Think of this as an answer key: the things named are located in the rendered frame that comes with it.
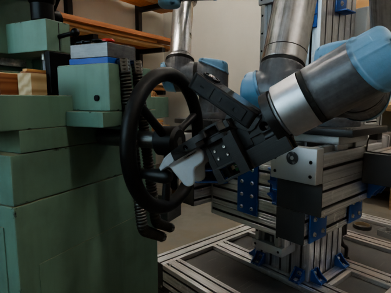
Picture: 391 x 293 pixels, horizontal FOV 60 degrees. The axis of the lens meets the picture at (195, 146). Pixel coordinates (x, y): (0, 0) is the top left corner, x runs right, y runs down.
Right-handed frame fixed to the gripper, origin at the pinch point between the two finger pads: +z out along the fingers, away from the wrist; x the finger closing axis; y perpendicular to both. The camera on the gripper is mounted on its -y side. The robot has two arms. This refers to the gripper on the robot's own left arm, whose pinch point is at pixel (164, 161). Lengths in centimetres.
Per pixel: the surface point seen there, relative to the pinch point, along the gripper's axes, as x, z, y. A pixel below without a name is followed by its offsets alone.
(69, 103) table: 2.7, 15.8, -19.9
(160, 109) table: 36.1, 16.9, -18.0
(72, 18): 171, 131, -165
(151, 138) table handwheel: 9.7, 6.7, -6.7
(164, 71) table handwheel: 8.1, -3.3, -15.7
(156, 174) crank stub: -0.3, 2.4, 1.2
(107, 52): 4.9, 3.9, -24.0
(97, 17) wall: 249, 158, -205
